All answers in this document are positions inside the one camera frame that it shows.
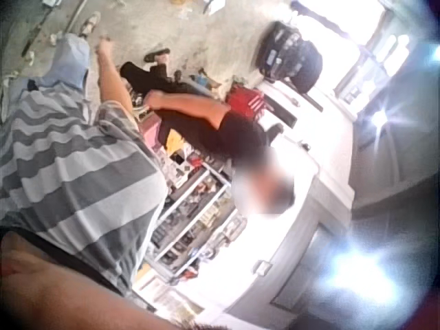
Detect person's right hand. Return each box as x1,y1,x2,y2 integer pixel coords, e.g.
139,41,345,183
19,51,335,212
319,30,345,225
93,34,115,58

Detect grey metal pipe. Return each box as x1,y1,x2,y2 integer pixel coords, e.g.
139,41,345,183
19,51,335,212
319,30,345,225
64,0,89,32

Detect person's legs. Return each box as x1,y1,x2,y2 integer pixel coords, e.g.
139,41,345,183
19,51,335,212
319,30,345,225
30,10,102,93

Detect long dark rod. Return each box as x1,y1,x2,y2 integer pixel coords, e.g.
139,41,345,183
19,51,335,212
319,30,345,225
20,8,54,58

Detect red striped bag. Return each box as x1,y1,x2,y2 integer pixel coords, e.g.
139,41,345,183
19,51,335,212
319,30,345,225
225,84,268,122

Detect black backpack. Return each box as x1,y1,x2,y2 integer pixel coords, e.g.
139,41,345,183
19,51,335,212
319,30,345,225
255,20,325,94

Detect black flat bar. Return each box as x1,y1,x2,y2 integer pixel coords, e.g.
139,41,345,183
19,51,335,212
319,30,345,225
263,91,298,130

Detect white shelf of small goods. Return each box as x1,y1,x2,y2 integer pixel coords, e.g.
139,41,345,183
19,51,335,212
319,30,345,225
137,111,249,287

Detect bright window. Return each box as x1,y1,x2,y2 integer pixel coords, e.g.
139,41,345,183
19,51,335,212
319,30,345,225
291,0,412,99

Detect white counter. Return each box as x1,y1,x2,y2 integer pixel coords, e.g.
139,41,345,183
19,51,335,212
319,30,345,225
178,78,355,322

